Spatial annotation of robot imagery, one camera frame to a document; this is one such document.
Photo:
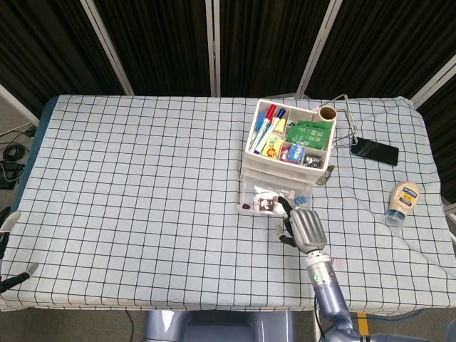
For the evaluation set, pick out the clear plastic container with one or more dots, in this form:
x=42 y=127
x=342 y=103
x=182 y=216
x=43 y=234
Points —
x=249 y=194

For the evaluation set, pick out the blue printed packet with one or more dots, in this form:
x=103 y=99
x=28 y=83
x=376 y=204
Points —
x=296 y=152

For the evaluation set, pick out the black binder clips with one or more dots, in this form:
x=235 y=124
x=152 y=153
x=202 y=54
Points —
x=314 y=162

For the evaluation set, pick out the blue eraser block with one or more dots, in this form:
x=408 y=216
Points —
x=260 y=121

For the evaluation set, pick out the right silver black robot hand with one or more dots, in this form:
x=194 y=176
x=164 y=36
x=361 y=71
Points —
x=308 y=229

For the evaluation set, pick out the yellow sticky note pad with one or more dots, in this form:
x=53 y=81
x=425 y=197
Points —
x=281 y=125

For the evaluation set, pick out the green foil packet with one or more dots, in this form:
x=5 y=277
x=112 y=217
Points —
x=308 y=135
x=304 y=122

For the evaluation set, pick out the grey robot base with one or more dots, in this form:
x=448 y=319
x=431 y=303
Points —
x=213 y=327

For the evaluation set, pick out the white metal table leg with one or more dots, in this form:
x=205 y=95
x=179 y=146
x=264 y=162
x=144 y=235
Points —
x=316 y=320

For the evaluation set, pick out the clear plastic bag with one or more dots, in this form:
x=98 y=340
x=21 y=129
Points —
x=263 y=190

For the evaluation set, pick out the yellow printed packet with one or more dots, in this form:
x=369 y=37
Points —
x=273 y=147

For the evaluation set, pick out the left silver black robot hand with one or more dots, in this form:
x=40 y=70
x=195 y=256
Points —
x=16 y=279

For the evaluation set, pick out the beige mayonnaise squeeze bottle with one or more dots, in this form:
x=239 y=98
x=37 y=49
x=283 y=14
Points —
x=402 y=199

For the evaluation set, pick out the small red packet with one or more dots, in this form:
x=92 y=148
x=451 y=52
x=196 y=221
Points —
x=285 y=154

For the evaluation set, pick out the black smartphone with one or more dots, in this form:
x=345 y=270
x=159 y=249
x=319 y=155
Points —
x=374 y=151

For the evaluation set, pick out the black power adapter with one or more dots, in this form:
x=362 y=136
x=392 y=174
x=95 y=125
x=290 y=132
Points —
x=9 y=174

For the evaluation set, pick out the red cap whiteboard marker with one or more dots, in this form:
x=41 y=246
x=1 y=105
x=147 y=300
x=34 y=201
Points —
x=273 y=111

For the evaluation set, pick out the blue cap whiteboard marker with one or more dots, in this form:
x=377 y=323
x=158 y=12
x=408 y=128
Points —
x=280 y=113

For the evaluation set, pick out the white drawer organizer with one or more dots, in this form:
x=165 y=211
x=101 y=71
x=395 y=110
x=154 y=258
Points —
x=285 y=163

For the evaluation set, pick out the brown snack packet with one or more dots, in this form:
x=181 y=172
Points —
x=267 y=203

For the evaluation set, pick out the black folding screen white frame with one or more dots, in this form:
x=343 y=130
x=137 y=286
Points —
x=160 y=42

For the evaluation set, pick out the blue white checked tablecloth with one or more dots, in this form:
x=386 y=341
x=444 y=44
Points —
x=142 y=196

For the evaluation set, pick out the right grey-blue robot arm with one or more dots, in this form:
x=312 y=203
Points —
x=329 y=303

